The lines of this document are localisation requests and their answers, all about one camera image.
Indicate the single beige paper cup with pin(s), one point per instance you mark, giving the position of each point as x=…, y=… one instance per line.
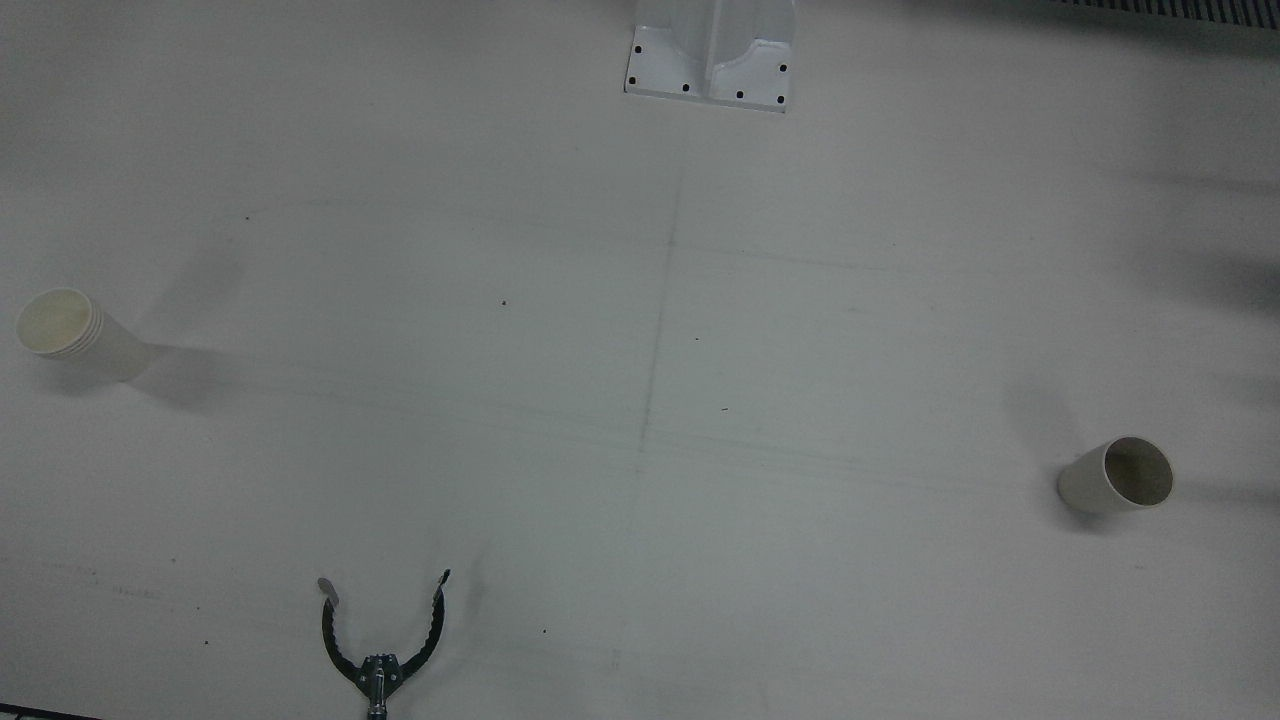
x=1090, y=485

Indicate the black reacher grabber claw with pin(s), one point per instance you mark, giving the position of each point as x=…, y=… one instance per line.
x=378, y=668

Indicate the stack of paper cups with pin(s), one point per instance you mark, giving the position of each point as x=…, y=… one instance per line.
x=100, y=345

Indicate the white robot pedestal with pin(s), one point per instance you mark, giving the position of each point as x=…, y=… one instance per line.
x=670, y=60

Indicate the grey ribbed grille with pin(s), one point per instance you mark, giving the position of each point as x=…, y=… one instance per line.
x=1180, y=10

